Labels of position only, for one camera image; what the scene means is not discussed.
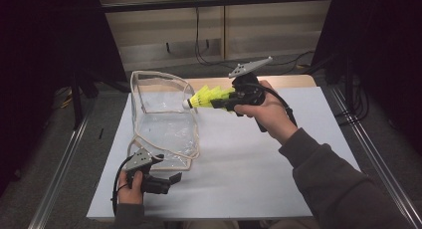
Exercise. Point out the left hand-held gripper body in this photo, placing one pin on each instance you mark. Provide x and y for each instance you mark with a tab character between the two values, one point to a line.
141	160

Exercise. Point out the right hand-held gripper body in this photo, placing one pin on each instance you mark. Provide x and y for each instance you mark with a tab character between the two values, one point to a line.
249	89

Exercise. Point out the clear plastic bag beige trim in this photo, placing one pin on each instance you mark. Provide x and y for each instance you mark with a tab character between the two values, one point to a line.
166	132

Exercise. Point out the person's right hand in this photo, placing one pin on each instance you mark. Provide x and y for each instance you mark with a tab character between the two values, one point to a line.
273	116

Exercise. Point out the person's left hand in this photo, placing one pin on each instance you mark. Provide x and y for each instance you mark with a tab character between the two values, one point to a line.
131	195

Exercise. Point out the small black floor object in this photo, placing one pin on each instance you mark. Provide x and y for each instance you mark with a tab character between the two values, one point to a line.
101	133

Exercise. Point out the black metal stand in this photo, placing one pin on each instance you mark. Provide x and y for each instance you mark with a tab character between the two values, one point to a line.
77	99

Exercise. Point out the black horizontal bar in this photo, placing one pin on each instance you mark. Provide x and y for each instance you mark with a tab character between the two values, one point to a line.
215	2

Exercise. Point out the black curtain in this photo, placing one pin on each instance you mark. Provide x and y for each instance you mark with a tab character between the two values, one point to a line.
388	40
40	40

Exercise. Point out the metal floor rail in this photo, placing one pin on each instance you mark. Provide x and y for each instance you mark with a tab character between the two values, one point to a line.
56	179
391	169

